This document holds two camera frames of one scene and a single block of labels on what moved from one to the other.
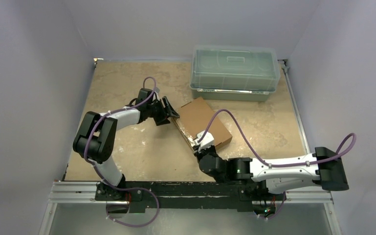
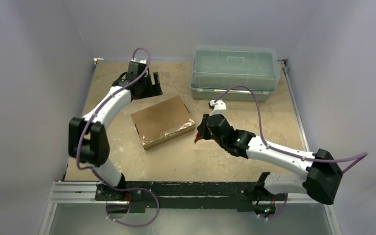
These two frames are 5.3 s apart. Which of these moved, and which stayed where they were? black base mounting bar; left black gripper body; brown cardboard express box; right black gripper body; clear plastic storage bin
Moved: brown cardboard express box; left black gripper body; right black gripper body
Stayed: black base mounting bar; clear plastic storage bin
